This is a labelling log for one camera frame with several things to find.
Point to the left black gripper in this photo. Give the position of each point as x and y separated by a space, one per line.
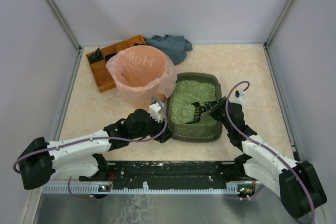
163 135

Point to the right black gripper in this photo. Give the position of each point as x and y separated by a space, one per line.
217 106

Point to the black litter scoop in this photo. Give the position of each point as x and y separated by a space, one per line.
199 110

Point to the dark litter box tray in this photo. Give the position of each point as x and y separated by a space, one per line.
193 87

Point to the pink bag-lined trash bin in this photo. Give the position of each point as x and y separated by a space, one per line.
141 72

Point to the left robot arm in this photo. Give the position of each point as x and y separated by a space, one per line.
82 157

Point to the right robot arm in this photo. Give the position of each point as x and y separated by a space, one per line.
295 183

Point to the large green litter clump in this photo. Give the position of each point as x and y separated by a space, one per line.
184 113

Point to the orange compartment tray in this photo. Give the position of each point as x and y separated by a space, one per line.
101 75

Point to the blue-grey cloth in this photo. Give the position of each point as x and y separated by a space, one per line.
175 47

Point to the dark rolled item middle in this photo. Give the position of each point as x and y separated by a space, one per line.
109 56

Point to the dark rolled item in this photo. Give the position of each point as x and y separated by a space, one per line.
137 43
109 56
95 56

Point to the dark rolled item far right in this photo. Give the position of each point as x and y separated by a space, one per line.
137 43

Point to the dark rolled item far left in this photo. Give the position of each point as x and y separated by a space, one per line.
95 56

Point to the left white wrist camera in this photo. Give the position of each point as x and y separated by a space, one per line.
157 111

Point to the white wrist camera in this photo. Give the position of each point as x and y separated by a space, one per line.
239 97
157 111

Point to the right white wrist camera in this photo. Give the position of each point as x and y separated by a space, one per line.
239 97

